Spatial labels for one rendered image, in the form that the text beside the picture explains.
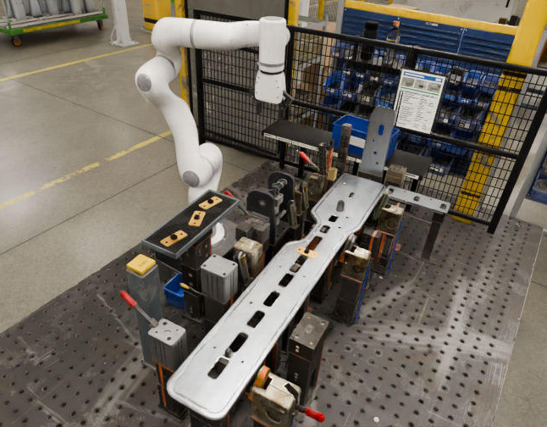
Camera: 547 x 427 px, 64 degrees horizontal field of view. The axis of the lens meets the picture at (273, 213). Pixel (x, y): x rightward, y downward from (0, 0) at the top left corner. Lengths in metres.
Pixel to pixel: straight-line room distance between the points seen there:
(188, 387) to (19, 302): 2.01
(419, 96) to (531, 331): 1.66
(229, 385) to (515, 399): 1.87
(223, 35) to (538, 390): 2.40
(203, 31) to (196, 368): 1.03
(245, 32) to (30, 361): 1.35
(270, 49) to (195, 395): 1.04
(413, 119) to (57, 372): 1.92
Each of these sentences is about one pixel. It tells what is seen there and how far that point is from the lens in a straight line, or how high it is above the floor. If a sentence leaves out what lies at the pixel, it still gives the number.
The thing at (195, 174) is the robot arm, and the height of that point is 1.19.
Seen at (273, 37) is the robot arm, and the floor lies 1.72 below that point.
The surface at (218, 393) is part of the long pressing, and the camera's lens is 1.24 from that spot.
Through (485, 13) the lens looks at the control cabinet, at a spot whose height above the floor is 0.91.
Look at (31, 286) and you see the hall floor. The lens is 3.20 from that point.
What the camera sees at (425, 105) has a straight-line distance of 2.35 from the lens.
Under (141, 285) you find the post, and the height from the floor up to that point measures 1.11.
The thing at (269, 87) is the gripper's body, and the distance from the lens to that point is 1.53.
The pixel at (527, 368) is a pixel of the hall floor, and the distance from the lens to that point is 2.98.
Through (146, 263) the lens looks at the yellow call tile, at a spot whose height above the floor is 1.16.
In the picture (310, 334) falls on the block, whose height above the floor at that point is 1.03.
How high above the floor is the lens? 2.04
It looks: 35 degrees down
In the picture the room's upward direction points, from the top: 4 degrees clockwise
